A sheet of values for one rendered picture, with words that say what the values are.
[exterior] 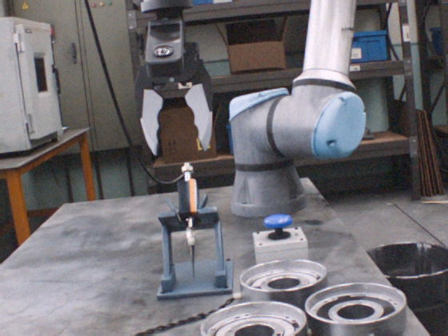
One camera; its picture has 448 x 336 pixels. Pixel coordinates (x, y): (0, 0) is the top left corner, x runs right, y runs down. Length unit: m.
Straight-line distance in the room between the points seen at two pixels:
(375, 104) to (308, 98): 3.74
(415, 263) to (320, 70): 1.18
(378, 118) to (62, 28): 2.51
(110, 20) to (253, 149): 3.40
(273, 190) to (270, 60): 2.99
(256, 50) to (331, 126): 3.09
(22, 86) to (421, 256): 1.86
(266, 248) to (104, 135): 3.71
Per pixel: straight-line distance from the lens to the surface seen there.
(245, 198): 1.16
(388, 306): 0.64
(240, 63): 4.07
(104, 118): 4.46
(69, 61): 4.50
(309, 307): 0.64
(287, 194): 1.14
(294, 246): 0.82
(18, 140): 2.83
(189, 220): 0.82
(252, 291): 0.69
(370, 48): 4.25
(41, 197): 4.93
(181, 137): 4.12
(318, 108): 1.03
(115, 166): 4.74
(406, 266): 2.13
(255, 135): 1.11
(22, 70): 2.82
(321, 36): 1.09
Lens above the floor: 1.09
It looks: 10 degrees down
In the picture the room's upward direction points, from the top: 6 degrees counter-clockwise
